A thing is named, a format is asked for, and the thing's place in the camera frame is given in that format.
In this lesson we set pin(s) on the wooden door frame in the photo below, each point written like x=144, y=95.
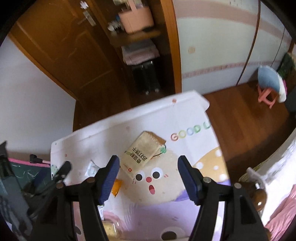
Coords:
x=172, y=46

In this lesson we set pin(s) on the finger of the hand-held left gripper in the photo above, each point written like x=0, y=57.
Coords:
x=62, y=172

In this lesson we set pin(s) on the pink plastic stool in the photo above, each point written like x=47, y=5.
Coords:
x=266, y=95

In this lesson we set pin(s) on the small black object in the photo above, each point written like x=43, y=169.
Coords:
x=37, y=159

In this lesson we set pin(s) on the pink plastic basket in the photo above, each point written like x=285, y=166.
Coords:
x=136, y=20

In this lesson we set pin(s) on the stack of folded towels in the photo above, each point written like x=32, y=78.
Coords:
x=141, y=55

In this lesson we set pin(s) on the small orange packet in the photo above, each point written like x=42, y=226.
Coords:
x=116, y=187

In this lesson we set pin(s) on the black suitcase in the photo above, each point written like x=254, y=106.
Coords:
x=145, y=76

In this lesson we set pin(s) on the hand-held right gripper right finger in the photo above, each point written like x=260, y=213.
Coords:
x=187, y=180

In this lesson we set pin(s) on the small white packet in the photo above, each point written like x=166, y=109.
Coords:
x=92, y=169

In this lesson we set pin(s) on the dark green object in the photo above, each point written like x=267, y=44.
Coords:
x=285, y=64

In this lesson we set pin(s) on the yellow cake clear packet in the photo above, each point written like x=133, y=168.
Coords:
x=111, y=229

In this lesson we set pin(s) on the wooden shelf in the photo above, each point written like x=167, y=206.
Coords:
x=136, y=36

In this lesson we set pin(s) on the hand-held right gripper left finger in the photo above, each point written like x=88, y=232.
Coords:
x=108, y=178

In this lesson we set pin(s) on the green chalkboard pink frame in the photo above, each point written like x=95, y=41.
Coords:
x=30, y=173

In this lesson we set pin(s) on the beige cracker packet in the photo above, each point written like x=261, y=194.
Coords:
x=141, y=155

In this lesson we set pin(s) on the printed cartoon tablecloth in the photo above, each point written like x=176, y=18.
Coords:
x=185, y=115

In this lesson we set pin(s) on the pink blanket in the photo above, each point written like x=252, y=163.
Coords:
x=284, y=215

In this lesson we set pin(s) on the white bedding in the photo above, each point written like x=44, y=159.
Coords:
x=282, y=166

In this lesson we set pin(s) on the wooden door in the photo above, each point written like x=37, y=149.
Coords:
x=69, y=58

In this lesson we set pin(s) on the wooden bedpost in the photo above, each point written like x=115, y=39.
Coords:
x=260, y=199

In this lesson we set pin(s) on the pink stool with blue cushion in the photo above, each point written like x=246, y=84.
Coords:
x=268, y=77

